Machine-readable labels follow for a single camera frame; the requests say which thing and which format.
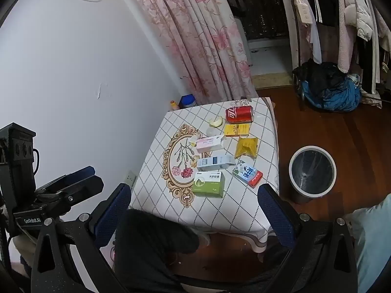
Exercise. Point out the green medicine box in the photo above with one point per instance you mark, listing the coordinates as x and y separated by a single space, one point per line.
208 184

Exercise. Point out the small orange bottle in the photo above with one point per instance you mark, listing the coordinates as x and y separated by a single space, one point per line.
174 105

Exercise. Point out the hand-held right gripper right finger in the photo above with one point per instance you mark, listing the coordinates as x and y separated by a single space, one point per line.
276 218

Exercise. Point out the clear plastic lid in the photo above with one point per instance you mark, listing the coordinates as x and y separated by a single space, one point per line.
210 132

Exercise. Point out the yellow snack packet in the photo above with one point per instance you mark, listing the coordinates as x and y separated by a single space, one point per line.
246 147

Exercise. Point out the pink floral curtain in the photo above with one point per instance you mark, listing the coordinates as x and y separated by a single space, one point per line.
195 36

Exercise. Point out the pink medicine box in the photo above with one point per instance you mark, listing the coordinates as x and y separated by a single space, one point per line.
209 144

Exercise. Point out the pink fleece garment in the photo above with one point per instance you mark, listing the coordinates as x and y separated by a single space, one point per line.
343 42

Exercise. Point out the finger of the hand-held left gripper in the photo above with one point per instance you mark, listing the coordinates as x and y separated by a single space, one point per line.
76 173
87 187

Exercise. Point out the red and blue milk carton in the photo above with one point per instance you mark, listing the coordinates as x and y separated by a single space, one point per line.
248 174

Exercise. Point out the light blue cloth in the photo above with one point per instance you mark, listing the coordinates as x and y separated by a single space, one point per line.
374 244

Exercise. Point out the white puffer jacket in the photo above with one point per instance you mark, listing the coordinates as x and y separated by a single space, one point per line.
359 12

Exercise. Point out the red soda can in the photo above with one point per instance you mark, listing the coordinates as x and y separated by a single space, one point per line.
239 114

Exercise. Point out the white wall socket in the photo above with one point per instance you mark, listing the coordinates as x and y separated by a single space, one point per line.
130 178

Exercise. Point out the white hanging shirt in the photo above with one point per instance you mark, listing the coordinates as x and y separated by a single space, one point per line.
313 30

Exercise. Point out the white checked tablecloth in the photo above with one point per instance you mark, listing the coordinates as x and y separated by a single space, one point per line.
171 128

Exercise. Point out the blue cloth bundle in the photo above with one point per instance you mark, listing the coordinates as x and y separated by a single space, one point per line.
342 96

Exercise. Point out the white round trash bin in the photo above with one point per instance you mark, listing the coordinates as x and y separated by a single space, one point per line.
311 175

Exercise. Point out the orange peel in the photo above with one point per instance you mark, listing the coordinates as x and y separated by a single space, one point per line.
216 122

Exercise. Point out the white and blue box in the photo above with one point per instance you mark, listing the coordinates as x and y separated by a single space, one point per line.
213 162

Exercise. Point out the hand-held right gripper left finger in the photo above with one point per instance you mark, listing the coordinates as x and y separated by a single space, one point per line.
113 215

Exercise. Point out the yellow cardboard box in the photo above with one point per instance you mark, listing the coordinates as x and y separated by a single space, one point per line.
236 129

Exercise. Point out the blue lidded container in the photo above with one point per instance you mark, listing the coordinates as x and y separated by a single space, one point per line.
187 100

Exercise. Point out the person's black trouser leg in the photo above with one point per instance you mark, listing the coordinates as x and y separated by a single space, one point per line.
146 244

